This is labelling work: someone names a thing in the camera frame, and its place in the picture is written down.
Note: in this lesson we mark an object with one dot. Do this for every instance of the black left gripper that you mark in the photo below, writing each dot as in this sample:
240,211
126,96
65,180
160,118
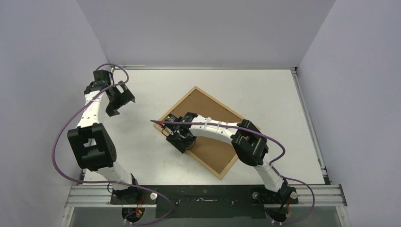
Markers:
125,98

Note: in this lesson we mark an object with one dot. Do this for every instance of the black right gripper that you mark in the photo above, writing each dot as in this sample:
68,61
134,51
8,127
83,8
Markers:
179,139

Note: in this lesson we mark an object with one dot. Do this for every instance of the wooden picture frame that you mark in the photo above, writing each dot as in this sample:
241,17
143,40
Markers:
216,156

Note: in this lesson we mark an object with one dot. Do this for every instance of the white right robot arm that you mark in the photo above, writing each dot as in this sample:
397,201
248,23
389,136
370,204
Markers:
248,142

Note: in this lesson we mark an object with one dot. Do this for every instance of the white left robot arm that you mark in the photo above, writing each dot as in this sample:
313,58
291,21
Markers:
91,144

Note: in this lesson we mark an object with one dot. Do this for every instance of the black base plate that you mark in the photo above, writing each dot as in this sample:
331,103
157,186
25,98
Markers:
206,201

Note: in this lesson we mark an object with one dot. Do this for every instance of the aluminium front rail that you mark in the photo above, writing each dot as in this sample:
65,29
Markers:
99,196

